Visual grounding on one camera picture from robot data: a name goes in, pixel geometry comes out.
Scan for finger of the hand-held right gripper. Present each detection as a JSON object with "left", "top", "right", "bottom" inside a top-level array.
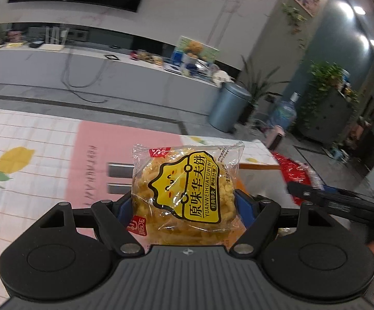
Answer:
[
  {"left": 314, "top": 184, "right": 347, "bottom": 196},
  {"left": 286, "top": 181, "right": 329, "bottom": 205}
]

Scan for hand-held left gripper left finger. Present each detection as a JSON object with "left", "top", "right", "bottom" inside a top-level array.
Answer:
[{"left": 38, "top": 192, "right": 144, "bottom": 256}]

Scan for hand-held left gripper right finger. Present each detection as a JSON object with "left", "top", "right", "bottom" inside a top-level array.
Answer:
[{"left": 230, "top": 190, "right": 346, "bottom": 256}]

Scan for red snack packet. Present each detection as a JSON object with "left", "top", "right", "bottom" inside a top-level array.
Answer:
[{"left": 270, "top": 151, "right": 325, "bottom": 206}]

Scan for orange cardboard box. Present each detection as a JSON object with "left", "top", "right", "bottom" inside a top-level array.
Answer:
[{"left": 238, "top": 163, "right": 282, "bottom": 170}]

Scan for yellow waffle packet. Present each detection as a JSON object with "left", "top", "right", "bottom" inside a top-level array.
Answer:
[{"left": 131, "top": 140, "right": 246, "bottom": 246}]

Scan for small stool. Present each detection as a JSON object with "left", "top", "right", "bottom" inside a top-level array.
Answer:
[{"left": 322, "top": 146, "right": 353, "bottom": 162}]

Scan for pink space heater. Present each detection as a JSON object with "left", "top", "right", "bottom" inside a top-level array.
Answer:
[{"left": 264, "top": 126, "right": 286, "bottom": 151}]

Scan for pink placemat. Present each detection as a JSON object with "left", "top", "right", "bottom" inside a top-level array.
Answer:
[{"left": 62, "top": 120, "right": 188, "bottom": 243}]

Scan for grey cabinet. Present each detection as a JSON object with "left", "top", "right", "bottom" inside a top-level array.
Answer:
[{"left": 297, "top": 88, "right": 359, "bottom": 145}]

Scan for blue water bottle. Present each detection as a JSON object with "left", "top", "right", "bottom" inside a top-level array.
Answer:
[{"left": 268, "top": 92, "right": 299, "bottom": 130}]

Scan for grey trash bin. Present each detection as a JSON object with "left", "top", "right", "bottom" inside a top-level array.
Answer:
[{"left": 208, "top": 82, "right": 253, "bottom": 133}]

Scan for ivy plant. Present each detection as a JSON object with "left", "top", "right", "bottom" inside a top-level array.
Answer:
[{"left": 297, "top": 61, "right": 359, "bottom": 137}]

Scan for long-leaf potted plant dark pot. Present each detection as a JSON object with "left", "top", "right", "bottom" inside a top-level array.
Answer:
[{"left": 238, "top": 54, "right": 291, "bottom": 127}]

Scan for white mask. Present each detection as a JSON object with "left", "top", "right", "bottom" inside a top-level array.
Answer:
[{"left": 212, "top": 71, "right": 235, "bottom": 88}]

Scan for white television bench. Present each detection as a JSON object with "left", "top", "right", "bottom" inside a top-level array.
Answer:
[{"left": 0, "top": 43, "right": 227, "bottom": 117}]

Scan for pile of wrapped sweets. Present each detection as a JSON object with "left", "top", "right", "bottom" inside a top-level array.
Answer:
[{"left": 130, "top": 49, "right": 164, "bottom": 66}]

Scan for green picture card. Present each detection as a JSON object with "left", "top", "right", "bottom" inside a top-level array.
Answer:
[{"left": 177, "top": 35, "right": 220, "bottom": 66}]

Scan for blue box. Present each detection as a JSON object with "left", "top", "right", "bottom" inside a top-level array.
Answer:
[{"left": 170, "top": 50, "right": 185, "bottom": 67}]

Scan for brown teddy bear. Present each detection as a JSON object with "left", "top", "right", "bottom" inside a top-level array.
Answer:
[{"left": 185, "top": 40, "right": 204, "bottom": 59}]

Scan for hanging vine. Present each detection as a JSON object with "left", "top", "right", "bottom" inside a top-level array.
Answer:
[{"left": 281, "top": 2, "right": 309, "bottom": 50}]

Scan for white router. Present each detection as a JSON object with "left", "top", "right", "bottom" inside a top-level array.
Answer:
[{"left": 39, "top": 27, "right": 69, "bottom": 52}]

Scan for black cable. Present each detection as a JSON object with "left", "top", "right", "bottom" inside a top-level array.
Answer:
[{"left": 60, "top": 46, "right": 120, "bottom": 104}]

